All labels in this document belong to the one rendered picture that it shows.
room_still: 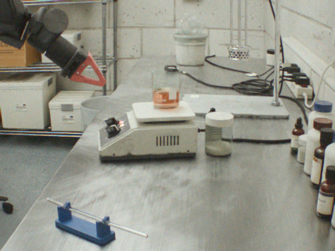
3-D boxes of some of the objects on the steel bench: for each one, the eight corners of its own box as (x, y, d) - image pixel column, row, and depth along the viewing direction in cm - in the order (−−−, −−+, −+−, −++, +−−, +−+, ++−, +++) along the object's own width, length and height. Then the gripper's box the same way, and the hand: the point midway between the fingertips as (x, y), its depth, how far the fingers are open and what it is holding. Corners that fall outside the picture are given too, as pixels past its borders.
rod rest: (54, 225, 76) (52, 205, 75) (68, 218, 79) (66, 198, 78) (102, 246, 71) (100, 225, 70) (116, 237, 73) (114, 216, 72)
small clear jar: (321, 162, 101) (323, 139, 100) (304, 166, 100) (307, 142, 98) (309, 156, 105) (311, 133, 104) (292, 159, 104) (294, 135, 102)
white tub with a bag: (187, 59, 216) (187, 11, 210) (214, 63, 207) (214, 13, 201) (165, 64, 206) (165, 13, 199) (193, 68, 197) (193, 15, 191)
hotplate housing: (99, 162, 103) (98, 124, 100) (98, 141, 115) (97, 107, 113) (208, 157, 106) (209, 120, 103) (196, 137, 118) (196, 103, 116)
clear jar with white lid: (237, 153, 108) (239, 116, 105) (215, 159, 105) (216, 121, 102) (221, 145, 113) (222, 110, 110) (198, 150, 110) (199, 114, 107)
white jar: (275, 66, 205) (275, 51, 203) (263, 64, 209) (264, 49, 207) (282, 65, 209) (283, 50, 207) (271, 63, 213) (272, 48, 211)
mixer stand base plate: (179, 115, 135) (179, 111, 135) (183, 97, 154) (183, 93, 154) (290, 118, 133) (290, 114, 132) (280, 100, 152) (280, 97, 151)
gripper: (43, 52, 112) (95, 90, 116) (39, 60, 102) (95, 102, 107) (61, 29, 111) (113, 67, 115) (58, 35, 101) (115, 77, 106)
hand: (101, 81), depth 111 cm, fingers closed
